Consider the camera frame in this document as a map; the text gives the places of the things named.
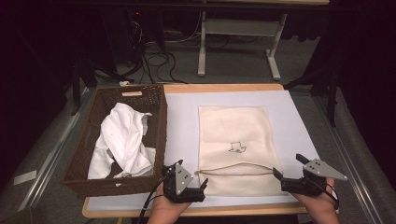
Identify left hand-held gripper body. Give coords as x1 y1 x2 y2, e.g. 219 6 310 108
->
162 162 206 204

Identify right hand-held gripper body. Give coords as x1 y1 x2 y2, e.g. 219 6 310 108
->
281 158 348 197

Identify beige drawstring cord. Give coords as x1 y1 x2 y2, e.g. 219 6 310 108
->
194 161 283 177

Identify brown woven basket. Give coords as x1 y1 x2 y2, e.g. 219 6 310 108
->
61 84 168 200

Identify cream drawstring bag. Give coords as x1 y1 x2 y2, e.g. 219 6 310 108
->
198 105 289 197

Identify white shirt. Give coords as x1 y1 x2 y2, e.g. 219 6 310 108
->
87 102 157 180

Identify person's left hand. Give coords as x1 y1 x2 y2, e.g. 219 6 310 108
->
152 183 191 217

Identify person's right hand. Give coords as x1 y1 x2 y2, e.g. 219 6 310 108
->
292 178 339 216

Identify white table mat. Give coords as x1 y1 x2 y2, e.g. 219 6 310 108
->
87 90 321 213

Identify black metal stand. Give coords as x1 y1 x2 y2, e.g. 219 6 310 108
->
283 59 341 128
70 54 98 117

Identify black computer tower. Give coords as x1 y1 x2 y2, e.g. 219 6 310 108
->
102 8 145 76

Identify grey tape strip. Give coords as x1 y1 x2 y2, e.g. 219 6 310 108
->
13 170 38 187

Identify metal floor rail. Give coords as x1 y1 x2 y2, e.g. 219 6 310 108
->
313 92 386 224
18 88 90 213

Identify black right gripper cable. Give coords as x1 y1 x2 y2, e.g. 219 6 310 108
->
323 182 341 216

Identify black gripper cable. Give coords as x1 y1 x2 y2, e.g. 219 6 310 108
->
136 172 172 224
323 182 341 216

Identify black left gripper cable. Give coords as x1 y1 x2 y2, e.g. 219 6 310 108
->
136 172 172 224

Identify black floor cables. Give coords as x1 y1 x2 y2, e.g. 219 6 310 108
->
141 50 189 86

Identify white desk frame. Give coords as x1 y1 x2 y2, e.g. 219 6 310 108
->
197 0 331 81

